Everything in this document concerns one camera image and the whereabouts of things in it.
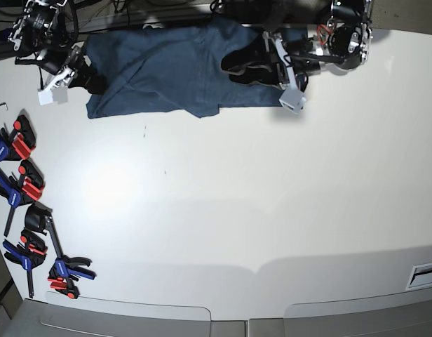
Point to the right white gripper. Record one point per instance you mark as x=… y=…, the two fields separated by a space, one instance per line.
x=69 y=69

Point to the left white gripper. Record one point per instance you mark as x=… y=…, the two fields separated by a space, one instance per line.
x=266 y=62

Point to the blue T-shirt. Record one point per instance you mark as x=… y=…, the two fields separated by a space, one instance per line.
x=168 y=69

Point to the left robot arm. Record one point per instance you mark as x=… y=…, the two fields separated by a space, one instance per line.
x=341 y=37

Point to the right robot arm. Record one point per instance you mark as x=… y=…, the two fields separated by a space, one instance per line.
x=45 y=35

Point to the top blue red clamp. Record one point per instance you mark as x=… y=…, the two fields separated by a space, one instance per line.
x=19 y=143

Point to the long-bar blue red clamp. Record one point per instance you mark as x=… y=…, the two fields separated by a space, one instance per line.
x=66 y=271

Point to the left grey chair back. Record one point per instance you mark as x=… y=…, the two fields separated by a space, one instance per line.
x=97 y=317

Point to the grey chair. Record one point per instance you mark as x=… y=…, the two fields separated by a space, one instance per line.
x=97 y=317
x=406 y=313

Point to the white label slot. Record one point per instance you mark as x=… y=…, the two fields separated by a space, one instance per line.
x=420 y=277

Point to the right grey chair back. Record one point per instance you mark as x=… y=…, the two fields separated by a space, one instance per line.
x=406 y=313

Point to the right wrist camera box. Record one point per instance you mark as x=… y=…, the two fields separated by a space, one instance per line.
x=52 y=95

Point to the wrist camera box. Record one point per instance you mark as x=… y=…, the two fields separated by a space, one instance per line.
x=293 y=99
x=52 y=95

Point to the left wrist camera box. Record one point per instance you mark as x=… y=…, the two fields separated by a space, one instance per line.
x=293 y=99

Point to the aluminium rail with cables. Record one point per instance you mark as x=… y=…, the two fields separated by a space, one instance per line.
x=109 y=15

